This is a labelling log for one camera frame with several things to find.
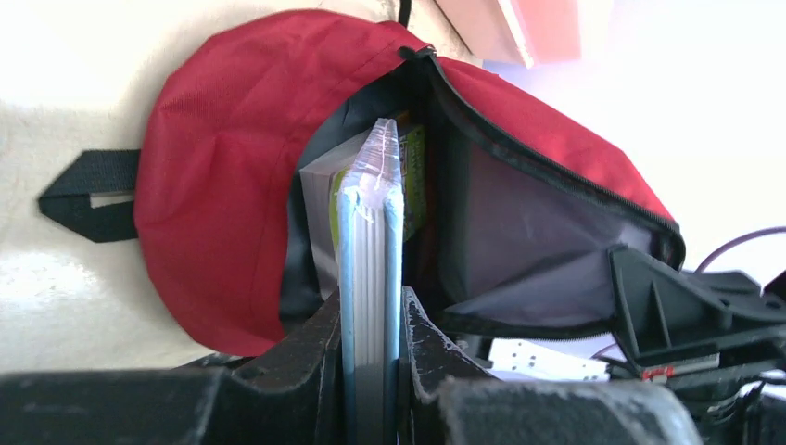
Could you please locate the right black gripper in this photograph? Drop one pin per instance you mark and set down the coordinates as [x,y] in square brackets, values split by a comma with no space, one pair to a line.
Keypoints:
[708,337]

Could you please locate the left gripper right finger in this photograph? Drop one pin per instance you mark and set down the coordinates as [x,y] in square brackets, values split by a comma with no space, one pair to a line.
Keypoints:
[452,400]

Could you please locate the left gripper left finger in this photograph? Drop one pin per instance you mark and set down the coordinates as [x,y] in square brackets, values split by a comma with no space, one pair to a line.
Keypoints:
[288,395]

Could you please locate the red student backpack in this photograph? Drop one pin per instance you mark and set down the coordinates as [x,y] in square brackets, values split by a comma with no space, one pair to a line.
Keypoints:
[523,202]

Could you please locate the light blue notebook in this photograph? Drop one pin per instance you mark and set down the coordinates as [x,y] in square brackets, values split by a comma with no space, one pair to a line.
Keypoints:
[369,223]

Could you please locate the green paperback book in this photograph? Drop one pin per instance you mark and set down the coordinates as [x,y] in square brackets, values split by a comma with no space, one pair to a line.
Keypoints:
[412,169]

